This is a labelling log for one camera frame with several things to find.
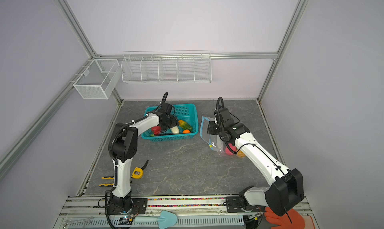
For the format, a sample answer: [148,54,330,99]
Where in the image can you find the red pepper toy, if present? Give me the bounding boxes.
[151,126,162,135]

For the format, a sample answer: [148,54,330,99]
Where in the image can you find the yellow tape measure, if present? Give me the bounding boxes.
[131,160,149,180]

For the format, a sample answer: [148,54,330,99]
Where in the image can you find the white mesh wall box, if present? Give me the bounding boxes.
[74,59,122,99]

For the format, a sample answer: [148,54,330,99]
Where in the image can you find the silver wrench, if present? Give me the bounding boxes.
[63,217,94,229]

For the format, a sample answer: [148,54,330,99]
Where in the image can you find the clear zip top bag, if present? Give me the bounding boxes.
[200,117,227,156]

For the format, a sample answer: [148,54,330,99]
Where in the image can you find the teal silicone spatula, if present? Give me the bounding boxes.
[134,211,178,229]

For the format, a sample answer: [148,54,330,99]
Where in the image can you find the orange gloved hand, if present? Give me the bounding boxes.
[264,207,305,229]

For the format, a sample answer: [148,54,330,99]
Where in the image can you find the yellow handled pliers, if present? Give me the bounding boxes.
[98,177,114,187]

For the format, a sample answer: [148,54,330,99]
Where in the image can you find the pink dragon fruit toy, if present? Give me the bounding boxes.
[225,147,234,156]

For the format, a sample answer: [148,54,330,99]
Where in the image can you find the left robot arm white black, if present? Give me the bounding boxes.
[105,92,179,214]

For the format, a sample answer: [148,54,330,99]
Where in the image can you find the white wire wall rack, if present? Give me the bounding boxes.
[121,50,212,83]

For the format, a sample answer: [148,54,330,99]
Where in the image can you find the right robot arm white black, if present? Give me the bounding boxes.
[207,97,305,217]

